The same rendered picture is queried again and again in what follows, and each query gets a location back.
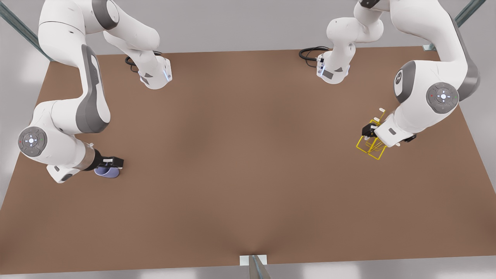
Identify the silver frame post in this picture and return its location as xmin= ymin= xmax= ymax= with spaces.
xmin=0 ymin=3 xmax=53 ymax=62
xmin=423 ymin=0 xmax=487 ymax=52
xmin=239 ymin=255 xmax=272 ymax=279

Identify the black cable loop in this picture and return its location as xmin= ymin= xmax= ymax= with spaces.
xmin=125 ymin=51 xmax=162 ymax=73
xmin=299 ymin=46 xmax=331 ymax=68

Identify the yellow wire cup holder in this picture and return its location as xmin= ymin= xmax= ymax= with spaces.
xmin=356 ymin=108 xmax=388 ymax=160

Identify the lavender cup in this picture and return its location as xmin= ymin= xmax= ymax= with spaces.
xmin=94 ymin=163 xmax=120 ymax=179

